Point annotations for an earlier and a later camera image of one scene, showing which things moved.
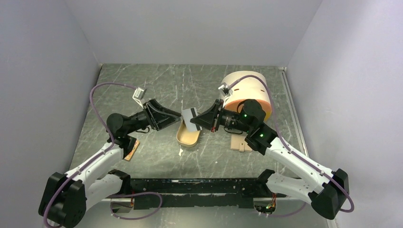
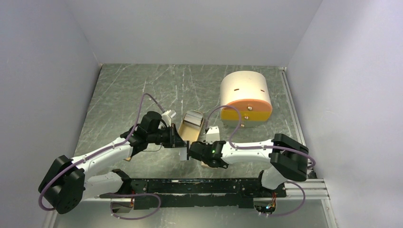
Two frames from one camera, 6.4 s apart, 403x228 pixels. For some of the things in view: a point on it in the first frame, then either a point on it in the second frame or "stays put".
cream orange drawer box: x=248 y=89 stays put
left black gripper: x=158 y=116 -> x=177 y=141
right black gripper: x=208 y=119 -> x=204 y=144
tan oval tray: x=185 y=137 stays put
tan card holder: x=238 y=143 -> x=205 y=166
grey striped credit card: x=187 y=115 -> x=183 y=154
